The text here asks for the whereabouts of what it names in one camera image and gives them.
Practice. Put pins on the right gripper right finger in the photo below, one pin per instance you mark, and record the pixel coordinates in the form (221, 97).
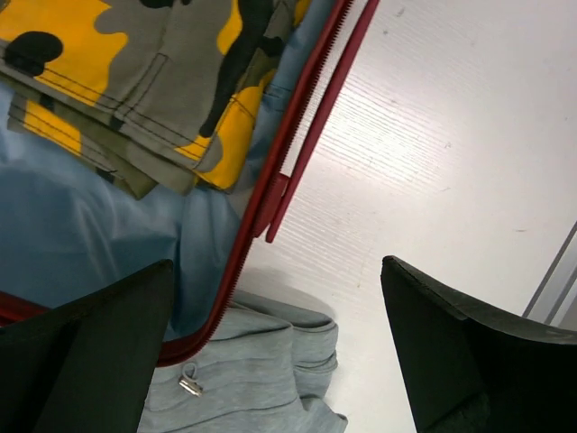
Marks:
(468, 366)

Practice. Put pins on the green yellow camouflage garment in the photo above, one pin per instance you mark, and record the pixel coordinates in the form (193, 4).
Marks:
(146, 92)

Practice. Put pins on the grey zip hoodie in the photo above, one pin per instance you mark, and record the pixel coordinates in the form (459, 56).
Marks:
(267, 368)

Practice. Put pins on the red open suitcase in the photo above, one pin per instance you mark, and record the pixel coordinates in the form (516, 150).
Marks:
(67, 232)

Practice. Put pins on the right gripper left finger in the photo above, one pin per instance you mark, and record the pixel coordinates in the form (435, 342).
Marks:
(85, 366)

